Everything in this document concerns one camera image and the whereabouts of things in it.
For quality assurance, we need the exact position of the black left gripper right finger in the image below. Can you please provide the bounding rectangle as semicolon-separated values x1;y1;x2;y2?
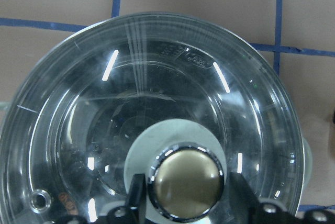
229;172;264;223

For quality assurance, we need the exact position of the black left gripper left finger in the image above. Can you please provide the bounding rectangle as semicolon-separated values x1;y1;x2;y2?
125;174;147;224

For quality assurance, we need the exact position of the glass pot lid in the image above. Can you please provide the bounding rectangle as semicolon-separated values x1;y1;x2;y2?
0;12;304;224

